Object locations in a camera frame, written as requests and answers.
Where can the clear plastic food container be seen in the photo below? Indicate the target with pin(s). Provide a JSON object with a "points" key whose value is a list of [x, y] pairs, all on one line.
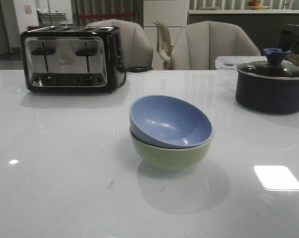
{"points": [[226, 63]]}

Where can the cream plastic chair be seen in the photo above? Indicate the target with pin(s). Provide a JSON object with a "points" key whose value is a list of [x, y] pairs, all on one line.
{"points": [[164, 46]]}

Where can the metal cart in background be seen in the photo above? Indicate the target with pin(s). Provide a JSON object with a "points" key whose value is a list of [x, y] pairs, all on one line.
{"points": [[51, 18]]}

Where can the green bowl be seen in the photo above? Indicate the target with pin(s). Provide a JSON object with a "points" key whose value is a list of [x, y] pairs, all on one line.
{"points": [[170, 159]]}

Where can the grey kitchen counter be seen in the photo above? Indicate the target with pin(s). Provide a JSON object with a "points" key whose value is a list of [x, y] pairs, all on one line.
{"points": [[266, 28]]}

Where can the beige armchair left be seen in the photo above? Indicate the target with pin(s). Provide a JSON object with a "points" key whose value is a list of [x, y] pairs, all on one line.
{"points": [[137, 50]]}

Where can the white cabinet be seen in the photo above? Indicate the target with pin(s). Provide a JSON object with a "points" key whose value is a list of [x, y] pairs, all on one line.
{"points": [[172, 12]]}

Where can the beige armchair right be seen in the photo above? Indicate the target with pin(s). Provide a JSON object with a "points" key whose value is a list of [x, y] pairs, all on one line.
{"points": [[198, 45]]}

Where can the fruit bowl on counter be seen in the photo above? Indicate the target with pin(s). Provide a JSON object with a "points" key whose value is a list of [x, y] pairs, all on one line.
{"points": [[255, 5]]}

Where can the dark blue cooking pot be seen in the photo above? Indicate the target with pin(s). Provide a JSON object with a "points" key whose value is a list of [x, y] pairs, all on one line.
{"points": [[269, 96]]}

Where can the blue bowl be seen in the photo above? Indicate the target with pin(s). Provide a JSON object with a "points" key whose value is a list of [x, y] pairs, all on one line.
{"points": [[168, 122]]}

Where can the beige armchair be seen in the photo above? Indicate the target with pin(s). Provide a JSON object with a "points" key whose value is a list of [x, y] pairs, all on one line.
{"points": [[198, 45], [137, 50]]}

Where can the glass pot lid blue knob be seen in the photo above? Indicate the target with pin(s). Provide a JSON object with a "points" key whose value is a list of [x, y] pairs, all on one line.
{"points": [[274, 56]]}

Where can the black and chrome toaster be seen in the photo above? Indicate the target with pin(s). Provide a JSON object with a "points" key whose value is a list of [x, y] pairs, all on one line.
{"points": [[73, 59]]}

